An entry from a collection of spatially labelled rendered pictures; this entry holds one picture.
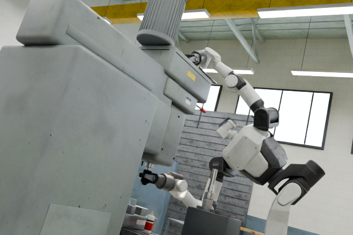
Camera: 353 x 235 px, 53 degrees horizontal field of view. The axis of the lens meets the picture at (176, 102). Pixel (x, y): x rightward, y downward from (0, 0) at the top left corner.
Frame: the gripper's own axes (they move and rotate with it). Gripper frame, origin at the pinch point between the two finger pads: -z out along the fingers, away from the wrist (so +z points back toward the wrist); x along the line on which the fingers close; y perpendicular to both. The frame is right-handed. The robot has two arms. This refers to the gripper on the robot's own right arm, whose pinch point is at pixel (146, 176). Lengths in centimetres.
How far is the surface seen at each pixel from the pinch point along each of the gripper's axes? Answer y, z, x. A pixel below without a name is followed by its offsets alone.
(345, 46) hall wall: -480, 710, -233
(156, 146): -14.5, -11.3, 15.5
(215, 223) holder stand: 13, 3, 50
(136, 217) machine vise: 21.3, 0.3, 1.1
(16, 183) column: 15, -79, 40
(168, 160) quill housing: -11.0, 3.8, 9.4
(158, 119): -27.2, -15.8, 16.7
